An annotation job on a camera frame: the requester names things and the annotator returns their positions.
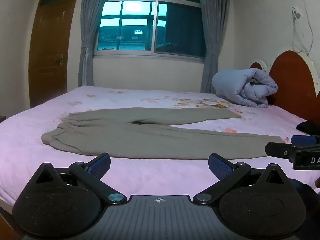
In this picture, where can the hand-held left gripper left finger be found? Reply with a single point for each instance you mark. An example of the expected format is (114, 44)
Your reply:
(101, 165)

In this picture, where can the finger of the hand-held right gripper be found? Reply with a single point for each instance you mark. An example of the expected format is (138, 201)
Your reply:
(277, 150)
(303, 140)

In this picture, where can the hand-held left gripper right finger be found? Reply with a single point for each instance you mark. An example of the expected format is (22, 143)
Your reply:
(220, 166)

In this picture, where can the grey pants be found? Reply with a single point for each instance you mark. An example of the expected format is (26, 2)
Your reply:
(140, 137)

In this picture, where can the black object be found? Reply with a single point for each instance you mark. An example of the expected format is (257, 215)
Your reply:
(308, 128)

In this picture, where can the bed with pink sheet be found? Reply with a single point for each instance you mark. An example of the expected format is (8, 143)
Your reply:
(155, 172)

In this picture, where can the red wooden headboard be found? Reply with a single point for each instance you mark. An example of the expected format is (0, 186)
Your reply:
(292, 85)

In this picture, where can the rolled light blue quilt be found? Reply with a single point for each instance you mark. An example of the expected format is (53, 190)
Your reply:
(246, 88)

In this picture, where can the dark wooden nightstand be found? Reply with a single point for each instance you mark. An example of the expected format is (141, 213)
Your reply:
(2, 118)

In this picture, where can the brown wooden door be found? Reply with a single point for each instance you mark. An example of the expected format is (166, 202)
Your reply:
(50, 45)

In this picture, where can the white wall plug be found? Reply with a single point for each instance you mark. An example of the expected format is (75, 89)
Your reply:
(296, 12)

